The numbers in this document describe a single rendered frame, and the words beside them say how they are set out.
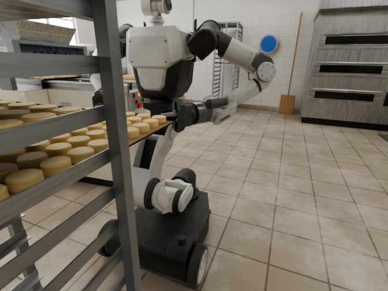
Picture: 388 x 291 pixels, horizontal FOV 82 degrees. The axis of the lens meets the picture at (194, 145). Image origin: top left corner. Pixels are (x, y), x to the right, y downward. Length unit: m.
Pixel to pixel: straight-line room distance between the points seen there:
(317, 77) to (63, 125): 4.46
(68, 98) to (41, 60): 1.66
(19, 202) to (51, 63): 0.20
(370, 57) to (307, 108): 1.16
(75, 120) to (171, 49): 0.63
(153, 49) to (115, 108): 0.58
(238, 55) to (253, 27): 4.78
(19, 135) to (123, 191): 0.24
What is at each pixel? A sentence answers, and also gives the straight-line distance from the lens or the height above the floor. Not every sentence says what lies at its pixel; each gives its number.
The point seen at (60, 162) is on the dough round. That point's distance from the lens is 0.48.
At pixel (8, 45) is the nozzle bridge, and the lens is 2.09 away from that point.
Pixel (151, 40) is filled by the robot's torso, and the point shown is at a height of 1.14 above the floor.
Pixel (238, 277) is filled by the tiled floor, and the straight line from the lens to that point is 1.39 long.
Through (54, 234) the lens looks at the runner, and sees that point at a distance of 0.46.
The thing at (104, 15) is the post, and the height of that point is 1.13.
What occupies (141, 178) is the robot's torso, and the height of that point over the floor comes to 0.58.
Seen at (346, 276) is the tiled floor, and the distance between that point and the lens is 1.61.
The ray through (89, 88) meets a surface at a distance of 1.92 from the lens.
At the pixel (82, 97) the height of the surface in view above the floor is 0.79.
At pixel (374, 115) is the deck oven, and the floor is 0.26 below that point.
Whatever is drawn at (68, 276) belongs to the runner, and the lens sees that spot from 0.53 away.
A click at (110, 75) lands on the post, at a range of 0.45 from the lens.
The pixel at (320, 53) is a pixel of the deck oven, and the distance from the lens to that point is 4.66.
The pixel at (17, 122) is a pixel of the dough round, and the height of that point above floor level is 0.97.
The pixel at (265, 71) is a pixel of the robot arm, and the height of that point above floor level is 1.03.
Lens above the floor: 1.06
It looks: 20 degrees down
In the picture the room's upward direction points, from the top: 1 degrees clockwise
